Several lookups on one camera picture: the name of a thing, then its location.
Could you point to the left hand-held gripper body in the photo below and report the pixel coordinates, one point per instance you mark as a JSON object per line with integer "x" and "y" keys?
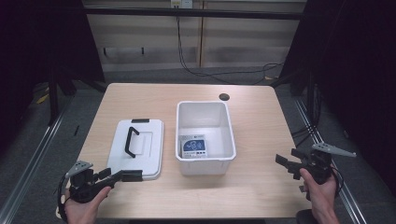
{"x": 81, "y": 189}

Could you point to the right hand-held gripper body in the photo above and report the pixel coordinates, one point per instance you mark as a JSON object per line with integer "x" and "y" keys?
{"x": 320, "y": 165}

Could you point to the person's left hand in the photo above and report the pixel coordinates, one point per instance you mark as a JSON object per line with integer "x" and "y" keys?
{"x": 81, "y": 213}

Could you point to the person's right hand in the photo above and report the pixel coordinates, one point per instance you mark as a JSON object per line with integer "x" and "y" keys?
{"x": 322, "y": 197}

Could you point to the dark round stool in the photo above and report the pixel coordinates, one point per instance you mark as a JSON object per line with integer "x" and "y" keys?
{"x": 304, "y": 217}

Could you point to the white plastic storage bin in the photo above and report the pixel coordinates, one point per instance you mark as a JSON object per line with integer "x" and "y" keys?
{"x": 229, "y": 133}

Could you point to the white and blue box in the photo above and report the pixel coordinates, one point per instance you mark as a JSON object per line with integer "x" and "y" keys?
{"x": 193, "y": 146}

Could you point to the black metal stand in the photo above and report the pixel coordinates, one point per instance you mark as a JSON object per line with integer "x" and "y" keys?
{"x": 53, "y": 99}

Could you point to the dark round table grommet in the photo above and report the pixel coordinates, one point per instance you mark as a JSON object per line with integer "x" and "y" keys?
{"x": 224, "y": 96}

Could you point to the yellow floor tape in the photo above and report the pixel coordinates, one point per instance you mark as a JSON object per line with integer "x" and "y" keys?
{"x": 42, "y": 99}

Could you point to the dark curtain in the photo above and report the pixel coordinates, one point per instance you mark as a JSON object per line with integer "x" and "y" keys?
{"x": 358, "y": 62}
{"x": 31, "y": 46}

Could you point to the black horizontal bar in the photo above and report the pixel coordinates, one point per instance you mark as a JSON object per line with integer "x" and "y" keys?
{"x": 193, "y": 13}

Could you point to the metal floor rail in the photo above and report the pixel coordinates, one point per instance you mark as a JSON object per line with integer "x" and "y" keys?
{"x": 28, "y": 174}
{"x": 351, "y": 199}

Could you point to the white wall outlet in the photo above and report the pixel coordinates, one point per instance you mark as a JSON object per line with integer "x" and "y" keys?
{"x": 182, "y": 3}

